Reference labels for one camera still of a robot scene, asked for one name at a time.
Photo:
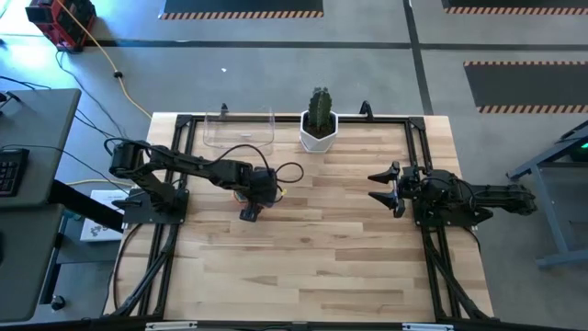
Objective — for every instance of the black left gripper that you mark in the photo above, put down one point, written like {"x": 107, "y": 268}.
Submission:
{"x": 257, "y": 184}

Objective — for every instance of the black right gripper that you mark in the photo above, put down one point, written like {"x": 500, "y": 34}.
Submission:
{"x": 413, "y": 188}

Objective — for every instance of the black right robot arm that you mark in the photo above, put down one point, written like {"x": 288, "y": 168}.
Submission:
{"x": 500, "y": 197}

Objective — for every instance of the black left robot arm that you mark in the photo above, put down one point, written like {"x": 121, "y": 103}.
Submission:
{"x": 184, "y": 162}

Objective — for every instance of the clear plastic basket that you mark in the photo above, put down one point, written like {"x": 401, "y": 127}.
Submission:
{"x": 239, "y": 133}

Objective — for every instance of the white plant pot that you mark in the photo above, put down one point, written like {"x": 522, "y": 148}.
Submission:
{"x": 317, "y": 143}

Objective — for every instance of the green cactus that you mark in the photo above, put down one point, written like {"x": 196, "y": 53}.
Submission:
{"x": 320, "y": 108}

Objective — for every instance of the white printed paper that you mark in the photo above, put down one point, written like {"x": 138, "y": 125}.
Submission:
{"x": 98, "y": 232}

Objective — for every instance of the grey metal side table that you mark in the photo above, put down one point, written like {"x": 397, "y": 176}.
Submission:
{"x": 549, "y": 230}

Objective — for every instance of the black mat striped edge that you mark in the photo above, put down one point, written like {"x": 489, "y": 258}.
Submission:
{"x": 514, "y": 3}
{"x": 239, "y": 5}
{"x": 528, "y": 85}

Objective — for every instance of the black desk support beam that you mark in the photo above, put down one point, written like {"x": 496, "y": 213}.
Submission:
{"x": 78, "y": 202}

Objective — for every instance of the black device green light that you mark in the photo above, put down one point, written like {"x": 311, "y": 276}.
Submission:
{"x": 581, "y": 151}

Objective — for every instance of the grey desk top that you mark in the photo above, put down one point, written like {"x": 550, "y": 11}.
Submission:
{"x": 37, "y": 119}
{"x": 23, "y": 266}

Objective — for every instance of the black caster wheel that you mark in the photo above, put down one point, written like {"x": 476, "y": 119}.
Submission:
{"x": 58, "y": 303}

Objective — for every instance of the red and black equipment box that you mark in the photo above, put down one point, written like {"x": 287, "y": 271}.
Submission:
{"x": 69, "y": 27}

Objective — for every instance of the black keyboard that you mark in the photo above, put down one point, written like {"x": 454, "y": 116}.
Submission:
{"x": 11, "y": 172}

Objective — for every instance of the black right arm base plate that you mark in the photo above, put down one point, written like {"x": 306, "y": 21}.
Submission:
{"x": 425, "y": 221}

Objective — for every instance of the black metal table frame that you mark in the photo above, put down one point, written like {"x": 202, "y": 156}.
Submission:
{"x": 298, "y": 119}

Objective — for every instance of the black table clamp bracket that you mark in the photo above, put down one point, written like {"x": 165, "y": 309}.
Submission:
{"x": 223, "y": 109}
{"x": 366, "y": 109}

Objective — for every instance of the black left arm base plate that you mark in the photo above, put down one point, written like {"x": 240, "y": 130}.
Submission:
{"x": 138, "y": 216}

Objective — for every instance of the silver edge bracket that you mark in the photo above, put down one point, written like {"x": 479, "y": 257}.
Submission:
{"x": 427, "y": 327}
{"x": 170, "y": 326}

